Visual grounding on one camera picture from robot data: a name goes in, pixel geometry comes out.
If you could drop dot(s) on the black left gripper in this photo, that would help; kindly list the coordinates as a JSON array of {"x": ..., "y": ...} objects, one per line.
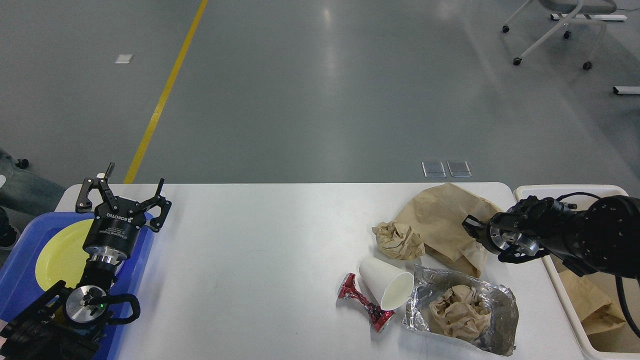
[{"x": 112, "y": 235}]

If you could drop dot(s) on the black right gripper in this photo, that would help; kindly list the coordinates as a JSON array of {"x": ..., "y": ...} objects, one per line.
[{"x": 492, "y": 233}]

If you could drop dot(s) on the yellow plastic plate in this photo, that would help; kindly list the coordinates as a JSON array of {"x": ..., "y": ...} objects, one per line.
[{"x": 63, "y": 257}]

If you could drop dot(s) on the large brown paper bag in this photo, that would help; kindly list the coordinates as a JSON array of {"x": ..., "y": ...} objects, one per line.
[{"x": 595, "y": 300}]

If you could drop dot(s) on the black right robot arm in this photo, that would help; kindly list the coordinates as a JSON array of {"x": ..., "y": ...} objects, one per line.
[{"x": 603, "y": 238}]

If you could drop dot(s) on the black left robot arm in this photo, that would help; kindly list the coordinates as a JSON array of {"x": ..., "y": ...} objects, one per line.
[{"x": 68, "y": 323}]

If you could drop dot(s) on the crumpled brown paper ball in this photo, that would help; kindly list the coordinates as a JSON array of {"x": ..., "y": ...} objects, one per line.
[{"x": 398, "y": 241}]

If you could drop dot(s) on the crumpled brown paper on foil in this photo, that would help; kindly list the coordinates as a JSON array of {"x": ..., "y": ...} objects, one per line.
[{"x": 461, "y": 313}]

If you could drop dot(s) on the white paper cup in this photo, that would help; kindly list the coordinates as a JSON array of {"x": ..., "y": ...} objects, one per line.
[{"x": 391, "y": 286}]

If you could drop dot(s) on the blue plastic tray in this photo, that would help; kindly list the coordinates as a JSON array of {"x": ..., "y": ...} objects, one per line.
[{"x": 19, "y": 288}]

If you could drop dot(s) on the crushed red can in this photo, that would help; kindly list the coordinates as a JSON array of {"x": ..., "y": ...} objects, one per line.
[{"x": 379, "y": 318}]

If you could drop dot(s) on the white plastic bin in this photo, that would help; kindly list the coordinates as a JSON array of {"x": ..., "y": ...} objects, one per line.
[{"x": 616, "y": 344}]

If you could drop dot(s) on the white floor bar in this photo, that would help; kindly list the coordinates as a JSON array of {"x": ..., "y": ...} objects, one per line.
[{"x": 626, "y": 90}]

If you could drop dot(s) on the white office chair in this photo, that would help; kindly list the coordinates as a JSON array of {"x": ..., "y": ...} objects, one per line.
[{"x": 579, "y": 12}]

